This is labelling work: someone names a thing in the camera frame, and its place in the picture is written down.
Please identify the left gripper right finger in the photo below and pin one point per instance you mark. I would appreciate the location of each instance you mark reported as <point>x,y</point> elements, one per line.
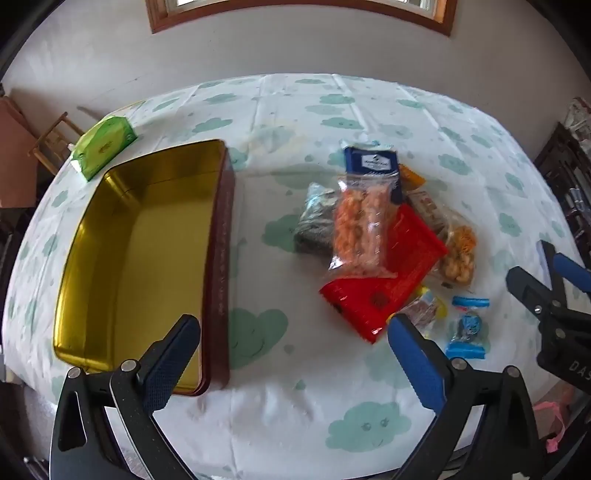
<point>506,441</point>

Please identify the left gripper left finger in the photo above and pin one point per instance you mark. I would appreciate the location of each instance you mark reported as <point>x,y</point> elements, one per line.
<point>83,444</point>

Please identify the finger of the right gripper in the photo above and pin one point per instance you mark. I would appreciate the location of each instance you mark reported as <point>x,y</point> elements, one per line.
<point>558,268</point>
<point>542,301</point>

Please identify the twisted dough snack bag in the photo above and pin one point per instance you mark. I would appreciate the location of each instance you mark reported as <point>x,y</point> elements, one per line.
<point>459,236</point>

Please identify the blue dark candy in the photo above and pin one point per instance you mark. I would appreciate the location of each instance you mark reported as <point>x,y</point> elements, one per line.
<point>467,342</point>

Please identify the yellow small snack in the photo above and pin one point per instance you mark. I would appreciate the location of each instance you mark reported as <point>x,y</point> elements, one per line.
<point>425,310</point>

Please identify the red snack packet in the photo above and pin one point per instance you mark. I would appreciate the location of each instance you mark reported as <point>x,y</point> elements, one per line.
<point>368,301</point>

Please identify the clear orange snack bag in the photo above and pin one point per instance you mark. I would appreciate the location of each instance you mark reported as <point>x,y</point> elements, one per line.
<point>360,232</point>

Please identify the blue soda cracker pack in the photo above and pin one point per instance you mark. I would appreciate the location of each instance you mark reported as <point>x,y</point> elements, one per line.
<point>376,162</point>

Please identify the dark seaweed snack block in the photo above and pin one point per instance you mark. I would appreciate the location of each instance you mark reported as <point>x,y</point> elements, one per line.
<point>314,232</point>

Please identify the orange snack packet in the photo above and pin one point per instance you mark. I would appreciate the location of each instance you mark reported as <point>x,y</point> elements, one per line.
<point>410,180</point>

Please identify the dark wooden shelf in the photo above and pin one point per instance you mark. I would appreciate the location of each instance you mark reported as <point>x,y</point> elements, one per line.
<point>566,169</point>

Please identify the gold toffee tin box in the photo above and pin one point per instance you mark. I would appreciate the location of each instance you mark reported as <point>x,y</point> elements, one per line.
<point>151,246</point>

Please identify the pink cloth covered furniture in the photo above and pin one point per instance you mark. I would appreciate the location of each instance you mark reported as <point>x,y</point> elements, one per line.
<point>18,171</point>

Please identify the wooden chair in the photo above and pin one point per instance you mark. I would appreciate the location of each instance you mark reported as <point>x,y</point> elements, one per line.
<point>54,146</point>

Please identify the green tissue pack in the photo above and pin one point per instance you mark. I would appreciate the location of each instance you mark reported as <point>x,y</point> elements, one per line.
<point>100,144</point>

